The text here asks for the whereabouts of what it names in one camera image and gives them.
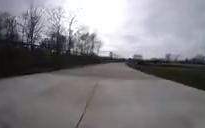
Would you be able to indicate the grey concrete path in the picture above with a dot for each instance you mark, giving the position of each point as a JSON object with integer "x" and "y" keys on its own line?
{"x": 123, "y": 100}

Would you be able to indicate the row of bare trees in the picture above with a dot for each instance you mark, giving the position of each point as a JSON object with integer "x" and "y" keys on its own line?
{"x": 40, "y": 30}

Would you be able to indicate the dark grass field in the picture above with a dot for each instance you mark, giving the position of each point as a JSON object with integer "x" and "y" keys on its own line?
{"x": 183, "y": 75}

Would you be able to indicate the distant pale buildings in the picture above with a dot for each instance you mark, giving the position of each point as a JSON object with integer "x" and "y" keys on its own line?
{"x": 196, "y": 57}

